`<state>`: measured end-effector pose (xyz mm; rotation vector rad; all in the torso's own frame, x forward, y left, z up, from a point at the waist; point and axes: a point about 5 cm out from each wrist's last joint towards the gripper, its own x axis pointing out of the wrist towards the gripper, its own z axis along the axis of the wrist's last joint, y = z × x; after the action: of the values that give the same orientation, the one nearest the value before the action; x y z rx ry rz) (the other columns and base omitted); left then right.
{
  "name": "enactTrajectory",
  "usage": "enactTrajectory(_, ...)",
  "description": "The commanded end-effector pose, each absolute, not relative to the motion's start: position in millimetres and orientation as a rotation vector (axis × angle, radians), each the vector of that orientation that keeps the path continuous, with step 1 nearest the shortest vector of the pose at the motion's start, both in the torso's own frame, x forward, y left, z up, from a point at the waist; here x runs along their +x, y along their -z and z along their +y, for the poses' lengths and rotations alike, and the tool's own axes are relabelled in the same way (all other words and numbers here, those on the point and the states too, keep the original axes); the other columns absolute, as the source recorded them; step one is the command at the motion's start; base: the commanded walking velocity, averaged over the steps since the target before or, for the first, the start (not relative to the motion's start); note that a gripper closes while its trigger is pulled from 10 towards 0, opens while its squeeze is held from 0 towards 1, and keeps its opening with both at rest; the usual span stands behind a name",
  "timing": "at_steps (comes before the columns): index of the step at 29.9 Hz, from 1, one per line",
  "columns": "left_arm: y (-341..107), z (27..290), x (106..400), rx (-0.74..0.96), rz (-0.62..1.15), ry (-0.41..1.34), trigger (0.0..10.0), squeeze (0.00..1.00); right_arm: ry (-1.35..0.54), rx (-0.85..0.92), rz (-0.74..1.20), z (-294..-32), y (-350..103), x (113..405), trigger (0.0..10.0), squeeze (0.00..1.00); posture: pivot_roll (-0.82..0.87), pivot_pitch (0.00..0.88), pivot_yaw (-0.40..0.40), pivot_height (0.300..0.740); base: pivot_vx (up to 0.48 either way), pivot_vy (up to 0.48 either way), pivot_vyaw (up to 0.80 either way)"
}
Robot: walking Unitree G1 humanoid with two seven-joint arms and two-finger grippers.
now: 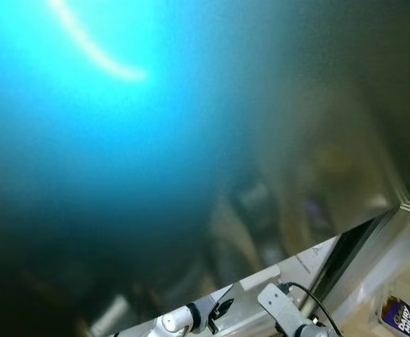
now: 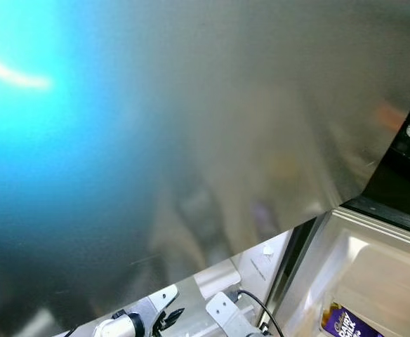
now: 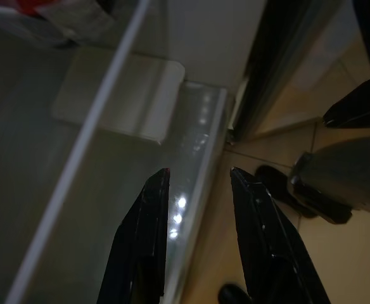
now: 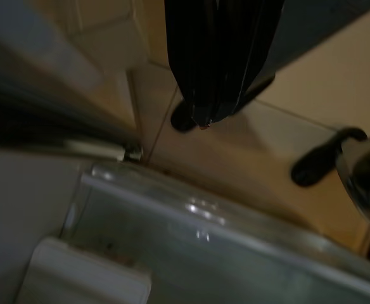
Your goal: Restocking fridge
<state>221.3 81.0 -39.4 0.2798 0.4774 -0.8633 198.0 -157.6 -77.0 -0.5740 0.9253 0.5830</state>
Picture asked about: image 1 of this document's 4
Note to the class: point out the open fridge door white-lined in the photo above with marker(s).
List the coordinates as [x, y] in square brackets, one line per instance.
[401, 260]

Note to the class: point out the steel fridge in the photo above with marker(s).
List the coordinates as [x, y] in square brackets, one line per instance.
[156, 140]

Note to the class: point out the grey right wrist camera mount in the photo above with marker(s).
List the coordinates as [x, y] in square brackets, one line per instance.
[279, 305]

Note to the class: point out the purple chocolate bar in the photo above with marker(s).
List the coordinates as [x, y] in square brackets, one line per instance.
[405, 321]

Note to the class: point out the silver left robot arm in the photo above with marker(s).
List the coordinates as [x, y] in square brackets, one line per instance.
[173, 321]

